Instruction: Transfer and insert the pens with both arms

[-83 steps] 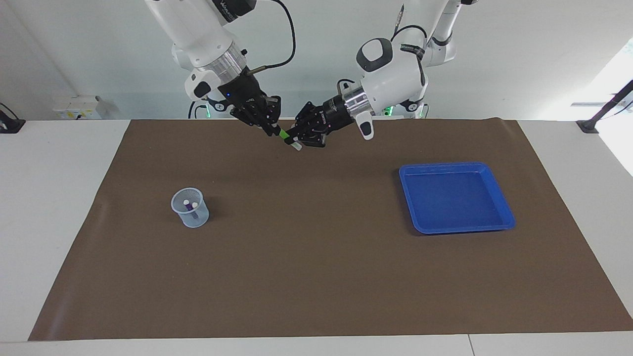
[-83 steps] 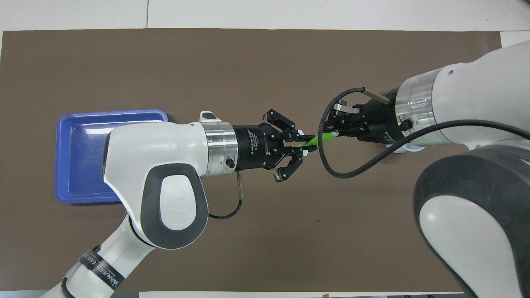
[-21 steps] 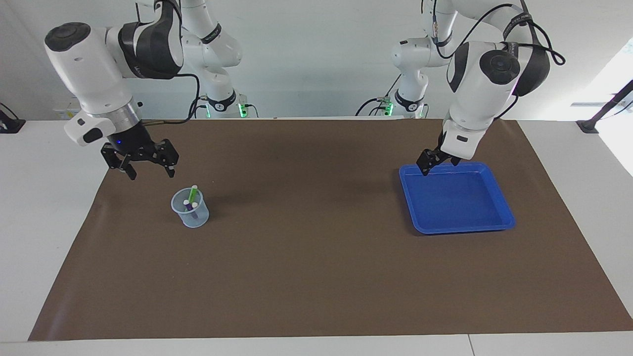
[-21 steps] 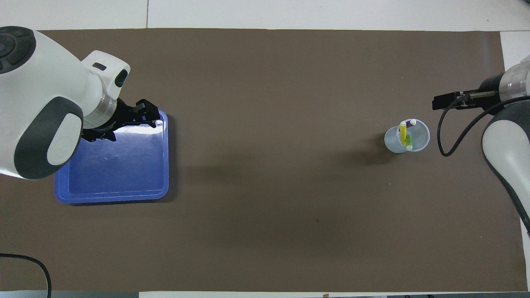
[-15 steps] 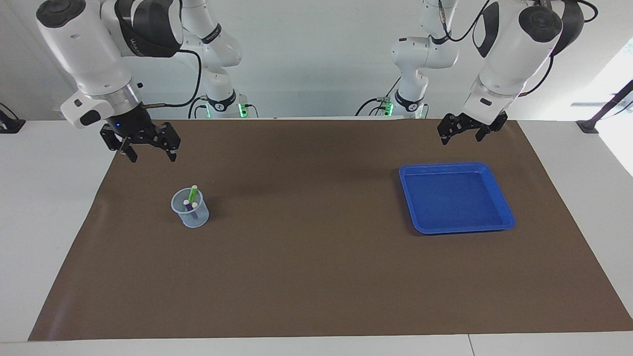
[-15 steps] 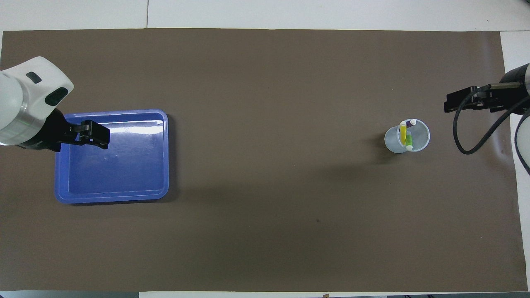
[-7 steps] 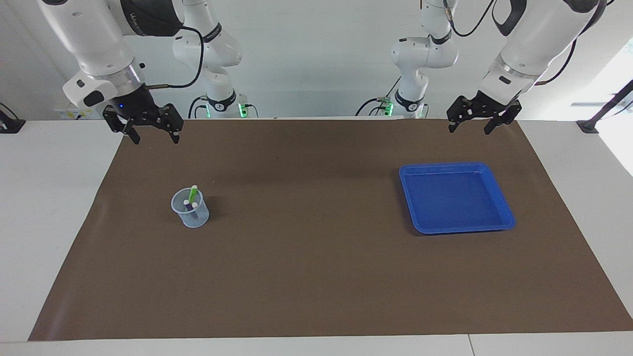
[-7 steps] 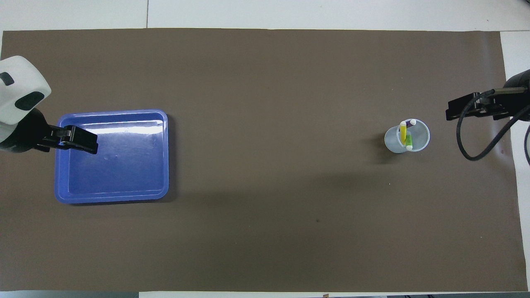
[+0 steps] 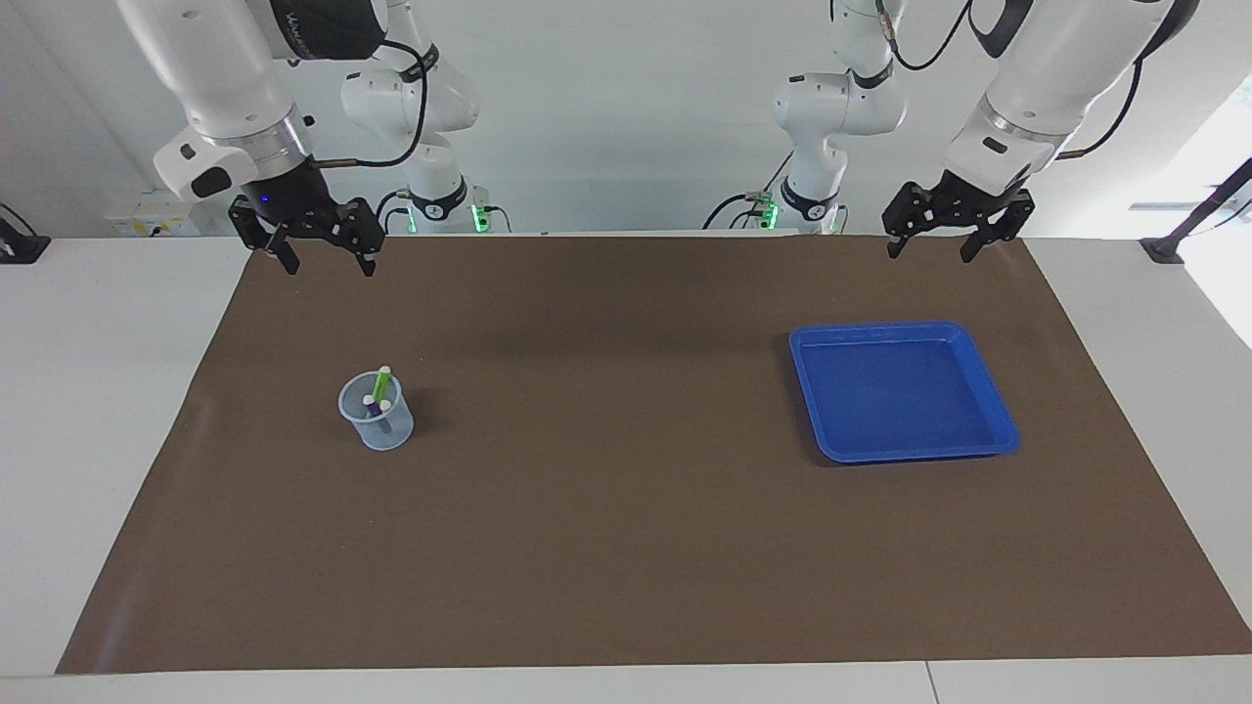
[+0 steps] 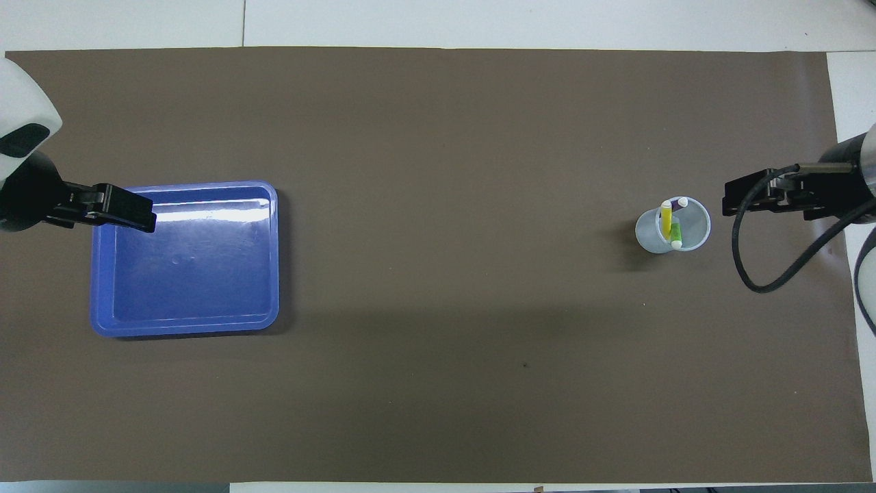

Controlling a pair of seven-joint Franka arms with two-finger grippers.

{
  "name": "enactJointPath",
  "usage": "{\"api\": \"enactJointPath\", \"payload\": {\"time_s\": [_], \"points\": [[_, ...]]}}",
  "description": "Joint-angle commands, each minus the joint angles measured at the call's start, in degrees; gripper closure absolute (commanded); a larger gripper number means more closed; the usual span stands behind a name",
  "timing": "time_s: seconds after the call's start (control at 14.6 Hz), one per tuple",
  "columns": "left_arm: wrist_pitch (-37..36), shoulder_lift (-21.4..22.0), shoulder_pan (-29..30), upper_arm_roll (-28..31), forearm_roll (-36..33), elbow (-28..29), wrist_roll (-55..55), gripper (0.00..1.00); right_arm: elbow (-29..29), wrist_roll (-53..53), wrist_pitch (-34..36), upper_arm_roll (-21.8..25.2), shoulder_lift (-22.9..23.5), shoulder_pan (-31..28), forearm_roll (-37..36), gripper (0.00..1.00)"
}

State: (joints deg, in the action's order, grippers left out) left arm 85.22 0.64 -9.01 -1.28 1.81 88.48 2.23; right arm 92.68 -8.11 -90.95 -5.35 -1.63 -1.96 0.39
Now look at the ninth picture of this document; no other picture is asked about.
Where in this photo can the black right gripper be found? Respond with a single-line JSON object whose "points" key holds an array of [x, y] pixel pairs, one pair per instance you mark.
{"points": [[289, 205]]}

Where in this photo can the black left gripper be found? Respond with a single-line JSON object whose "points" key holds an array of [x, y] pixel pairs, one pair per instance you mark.
{"points": [[959, 203]]}

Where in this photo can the green pen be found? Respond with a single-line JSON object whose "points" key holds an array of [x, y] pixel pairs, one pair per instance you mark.
{"points": [[381, 381]]}

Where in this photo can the purple pen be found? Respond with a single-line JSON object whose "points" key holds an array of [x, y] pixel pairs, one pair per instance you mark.
{"points": [[372, 411]]}

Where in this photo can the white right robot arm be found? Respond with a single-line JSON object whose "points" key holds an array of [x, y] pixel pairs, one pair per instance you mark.
{"points": [[225, 68]]}

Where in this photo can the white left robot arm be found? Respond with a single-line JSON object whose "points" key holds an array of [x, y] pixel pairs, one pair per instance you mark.
{"points": [[1056, 68]]}

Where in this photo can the clear plastic cup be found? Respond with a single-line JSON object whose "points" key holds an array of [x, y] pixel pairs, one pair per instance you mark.
{"points": [[391, 440]]}

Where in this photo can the blue plastic tray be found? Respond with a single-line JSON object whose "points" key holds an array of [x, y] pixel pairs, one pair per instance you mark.
{"points": [[900, 445]]}

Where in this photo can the black stand with pole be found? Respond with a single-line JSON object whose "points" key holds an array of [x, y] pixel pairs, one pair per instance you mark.
{"points": [[1164, 249]]}

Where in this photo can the black table clamp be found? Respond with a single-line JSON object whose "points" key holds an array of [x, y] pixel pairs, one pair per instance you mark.
{"points": [[24, 249]]}

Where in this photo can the brown table mat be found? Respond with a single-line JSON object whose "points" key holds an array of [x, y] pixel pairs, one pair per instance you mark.
{"points": [[626, 548]]}

